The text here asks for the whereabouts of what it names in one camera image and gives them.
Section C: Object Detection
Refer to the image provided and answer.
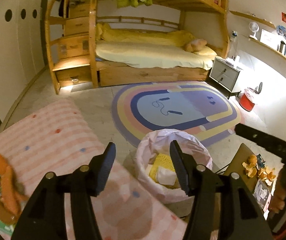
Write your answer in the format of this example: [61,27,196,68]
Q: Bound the wooden bunk bed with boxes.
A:
[89,0,230,87]

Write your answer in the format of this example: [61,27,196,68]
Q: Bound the white wardrobe with round holes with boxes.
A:
[0,0,45,121]

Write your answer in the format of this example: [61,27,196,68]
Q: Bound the operator right hand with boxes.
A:
[269,182,286,213]

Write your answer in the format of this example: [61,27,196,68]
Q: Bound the white foam block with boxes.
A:
[156,166,176,186]

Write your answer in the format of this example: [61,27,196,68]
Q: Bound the pink lined trash bin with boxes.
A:
[135,128,213,205]

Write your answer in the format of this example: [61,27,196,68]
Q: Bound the rainbow oval rug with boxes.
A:
[112,81,244,147]

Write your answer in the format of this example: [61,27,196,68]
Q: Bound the white desk fan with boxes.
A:
[249,22,259,40]

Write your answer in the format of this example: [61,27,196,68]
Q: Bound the green white medicine box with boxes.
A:
[0,220,16,237]

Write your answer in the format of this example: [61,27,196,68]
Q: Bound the steel kettle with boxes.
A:
[278,41,286,56]

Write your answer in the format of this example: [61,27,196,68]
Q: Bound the red small bin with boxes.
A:
[239,88,256,112]

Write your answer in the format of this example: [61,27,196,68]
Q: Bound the yellow blanket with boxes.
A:
[96,23,196,47]

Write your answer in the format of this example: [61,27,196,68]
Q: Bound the grey bedside table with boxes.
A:
[209,56,242,98]

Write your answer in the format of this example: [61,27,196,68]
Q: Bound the plush toy on bed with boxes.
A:
[183,39,207,53]

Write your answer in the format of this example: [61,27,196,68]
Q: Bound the wooden stair drawers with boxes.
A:
[45,0,99,94]

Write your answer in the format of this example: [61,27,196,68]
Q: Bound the pink checkered tablecloth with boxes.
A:
[0,99,186,239]

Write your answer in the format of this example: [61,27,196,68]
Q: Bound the wall shelf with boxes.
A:
[230,10,286,78]

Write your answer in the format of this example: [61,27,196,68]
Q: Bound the orange peels on side table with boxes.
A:
[242,154,277,183]

